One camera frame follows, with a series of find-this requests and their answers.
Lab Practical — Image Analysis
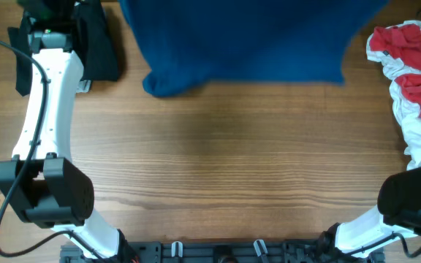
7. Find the blue polo shirt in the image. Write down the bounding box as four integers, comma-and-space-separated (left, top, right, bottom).
120, 0, 386, 97

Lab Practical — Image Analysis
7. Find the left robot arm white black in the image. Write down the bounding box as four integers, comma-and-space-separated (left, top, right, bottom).
0, 1, 125, 262

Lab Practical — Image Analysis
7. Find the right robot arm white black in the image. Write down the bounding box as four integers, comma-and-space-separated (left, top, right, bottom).
315, 162, 421, 262

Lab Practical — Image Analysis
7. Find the folded dark green garment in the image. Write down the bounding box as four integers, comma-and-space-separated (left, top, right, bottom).
7, 0, 120, 81

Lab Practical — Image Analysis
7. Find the folded light grey garment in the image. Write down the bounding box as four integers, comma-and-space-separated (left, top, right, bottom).
76, 80, 91, 93

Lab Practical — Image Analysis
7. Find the red and white garment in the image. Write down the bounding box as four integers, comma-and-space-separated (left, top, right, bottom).
366, 20, 421, 169

